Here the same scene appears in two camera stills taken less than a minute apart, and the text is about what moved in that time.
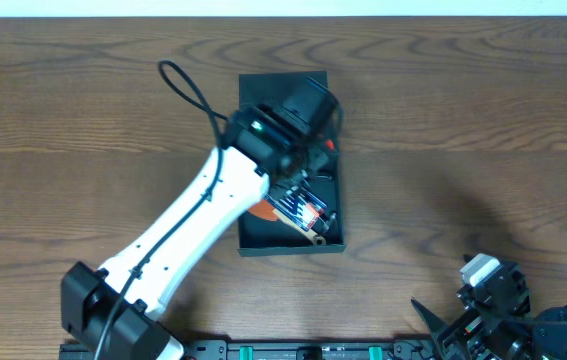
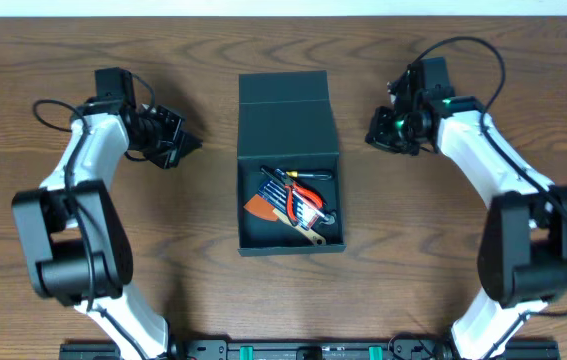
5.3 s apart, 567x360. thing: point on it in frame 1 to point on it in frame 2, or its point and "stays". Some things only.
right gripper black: (478, 327) to (369, 137)
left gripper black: (298, 185) to (169, 136)
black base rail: (288, 349) stays
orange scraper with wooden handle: (264, 210) stays
